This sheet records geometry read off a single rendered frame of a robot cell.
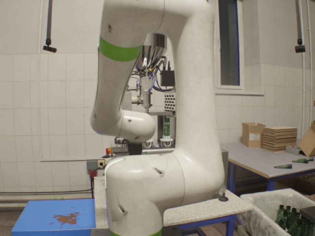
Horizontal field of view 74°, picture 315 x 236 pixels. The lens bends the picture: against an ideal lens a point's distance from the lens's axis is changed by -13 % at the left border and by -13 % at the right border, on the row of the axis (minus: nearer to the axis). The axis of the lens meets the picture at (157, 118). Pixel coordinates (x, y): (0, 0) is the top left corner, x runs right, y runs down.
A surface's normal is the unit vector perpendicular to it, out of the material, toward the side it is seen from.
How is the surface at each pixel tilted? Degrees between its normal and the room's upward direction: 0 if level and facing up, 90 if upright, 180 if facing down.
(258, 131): 107
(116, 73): 142
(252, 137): 90
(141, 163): 16
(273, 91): 90
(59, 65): 90
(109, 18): 118
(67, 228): 0
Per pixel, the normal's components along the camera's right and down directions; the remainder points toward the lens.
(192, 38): -0.14, 0.07
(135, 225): 0.11, 0.08
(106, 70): -0.45, 0.67
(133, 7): 0.26, 0.38
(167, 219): 0.00, -1.00
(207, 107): 0.36, -0.07
